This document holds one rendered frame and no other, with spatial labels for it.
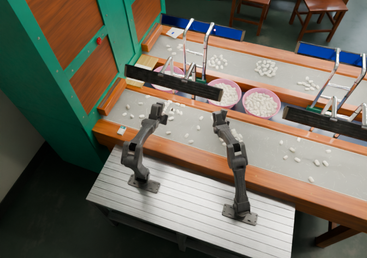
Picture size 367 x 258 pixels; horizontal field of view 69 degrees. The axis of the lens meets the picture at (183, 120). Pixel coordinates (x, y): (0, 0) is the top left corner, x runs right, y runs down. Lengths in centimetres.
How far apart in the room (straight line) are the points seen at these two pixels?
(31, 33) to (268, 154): 142
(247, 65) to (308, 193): 108
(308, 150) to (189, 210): 84
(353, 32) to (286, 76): 220
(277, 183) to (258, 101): 63
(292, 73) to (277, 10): 216
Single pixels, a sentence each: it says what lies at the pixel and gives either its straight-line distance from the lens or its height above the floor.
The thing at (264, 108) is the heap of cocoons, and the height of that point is 74.
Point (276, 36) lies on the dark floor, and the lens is 384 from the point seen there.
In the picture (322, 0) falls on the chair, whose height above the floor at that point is 46.
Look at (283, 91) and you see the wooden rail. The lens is 207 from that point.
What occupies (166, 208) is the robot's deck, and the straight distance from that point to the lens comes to 164.
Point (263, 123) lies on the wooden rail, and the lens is 185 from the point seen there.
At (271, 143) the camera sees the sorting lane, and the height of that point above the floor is 74.
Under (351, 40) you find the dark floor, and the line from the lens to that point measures 415.
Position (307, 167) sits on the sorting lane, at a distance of 180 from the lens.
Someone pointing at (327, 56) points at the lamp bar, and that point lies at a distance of 197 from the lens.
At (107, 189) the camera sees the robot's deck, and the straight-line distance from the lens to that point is 175.
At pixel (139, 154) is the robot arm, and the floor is 111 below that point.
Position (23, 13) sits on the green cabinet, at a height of 163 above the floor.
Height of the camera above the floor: 224
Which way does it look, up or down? 55 degrees down
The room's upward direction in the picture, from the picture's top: 2 degrees counter-clockwise
